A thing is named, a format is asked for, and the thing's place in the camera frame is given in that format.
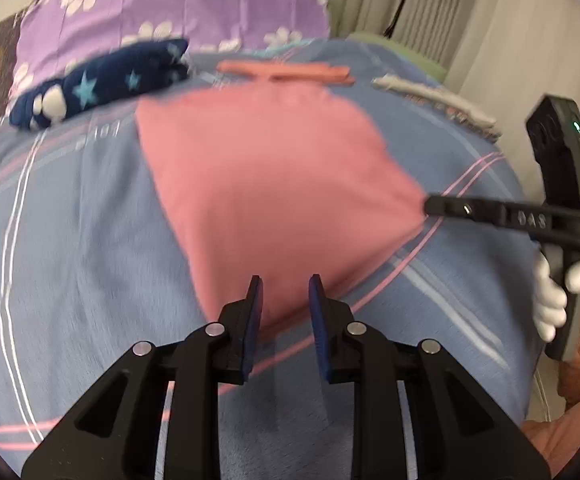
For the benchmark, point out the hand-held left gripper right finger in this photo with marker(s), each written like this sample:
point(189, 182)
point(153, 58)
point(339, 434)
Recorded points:
point(320, 327)

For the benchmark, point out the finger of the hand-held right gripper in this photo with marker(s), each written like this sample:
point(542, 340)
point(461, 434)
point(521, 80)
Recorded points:
point(462, 209)

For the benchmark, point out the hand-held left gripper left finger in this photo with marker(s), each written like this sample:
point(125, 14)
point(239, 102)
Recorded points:
point(253, 327)

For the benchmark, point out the pink garment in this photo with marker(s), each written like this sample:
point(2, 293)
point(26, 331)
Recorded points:
point(270, 185)

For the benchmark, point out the person's right hand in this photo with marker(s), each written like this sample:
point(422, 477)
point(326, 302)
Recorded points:
point(549, 305)

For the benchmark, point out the beige curtain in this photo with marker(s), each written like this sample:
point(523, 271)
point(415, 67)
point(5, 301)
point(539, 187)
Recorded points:
point(495, 25)

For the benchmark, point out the green cloth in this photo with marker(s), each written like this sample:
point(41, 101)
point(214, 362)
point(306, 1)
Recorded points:
point(395, 47)

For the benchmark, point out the blue striped bedsheet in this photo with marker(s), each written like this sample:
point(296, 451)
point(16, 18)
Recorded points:
point(69, 260)

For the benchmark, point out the orange folded cloth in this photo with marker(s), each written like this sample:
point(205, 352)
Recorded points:
point(290, 71)

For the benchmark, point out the person's orange clothing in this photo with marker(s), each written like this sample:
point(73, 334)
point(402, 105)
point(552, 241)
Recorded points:
point(570, 442)

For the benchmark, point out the navy star-print garment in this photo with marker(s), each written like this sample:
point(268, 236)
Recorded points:
point(114, 77)

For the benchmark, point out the purple floral pillow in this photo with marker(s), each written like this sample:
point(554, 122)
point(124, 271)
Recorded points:
point(169, 0)

